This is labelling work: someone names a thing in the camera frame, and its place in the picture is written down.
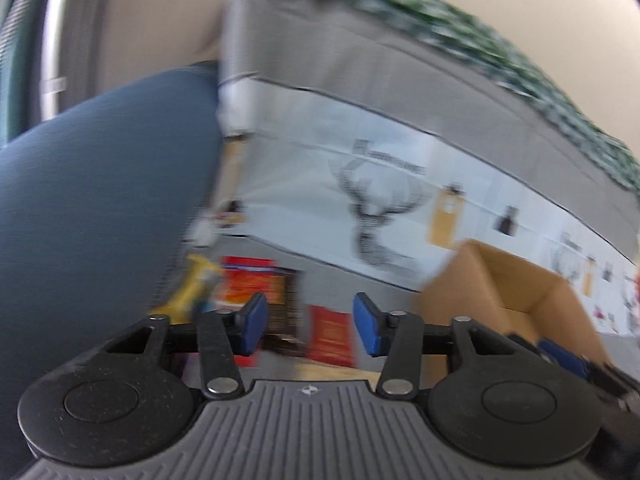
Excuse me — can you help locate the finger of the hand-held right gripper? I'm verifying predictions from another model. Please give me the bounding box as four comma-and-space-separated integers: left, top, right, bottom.
507, 332, 631, 411

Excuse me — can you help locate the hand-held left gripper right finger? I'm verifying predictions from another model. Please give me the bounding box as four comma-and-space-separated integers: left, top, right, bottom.
352, 291, 516, 401

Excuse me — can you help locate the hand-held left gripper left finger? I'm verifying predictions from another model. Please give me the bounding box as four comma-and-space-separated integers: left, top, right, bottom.
102, 291, 271, 401

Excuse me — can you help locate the brown cardboard box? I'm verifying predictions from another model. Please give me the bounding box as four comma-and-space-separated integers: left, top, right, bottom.
417, 240, 613, 381

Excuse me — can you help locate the small red snack packet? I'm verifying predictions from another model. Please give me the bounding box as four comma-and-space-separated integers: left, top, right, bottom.
306, 304, 357, 368

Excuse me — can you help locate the red orange snack packet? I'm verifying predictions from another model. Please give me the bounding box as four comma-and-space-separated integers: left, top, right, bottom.
217, 256, 279, 313

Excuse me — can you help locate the yellow snack packet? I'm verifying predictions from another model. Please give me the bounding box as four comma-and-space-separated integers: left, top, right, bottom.
149, 254, 224, 322

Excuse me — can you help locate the blue fabric sofa cushion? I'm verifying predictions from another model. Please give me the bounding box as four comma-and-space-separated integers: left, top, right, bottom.
0, 60, 224, 480

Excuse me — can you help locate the grey deer printed cloth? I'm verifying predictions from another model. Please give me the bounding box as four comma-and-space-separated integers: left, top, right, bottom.
180, 0, 640, 376

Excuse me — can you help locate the green checked cloth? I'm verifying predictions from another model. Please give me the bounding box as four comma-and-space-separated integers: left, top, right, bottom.
247, 0, 640, 193

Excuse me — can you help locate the green curtain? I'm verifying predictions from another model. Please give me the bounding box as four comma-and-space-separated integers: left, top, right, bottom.
0, 10, 37, 143

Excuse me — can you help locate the white pole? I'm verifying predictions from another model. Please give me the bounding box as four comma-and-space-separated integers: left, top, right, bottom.
39, 0, 92, 122

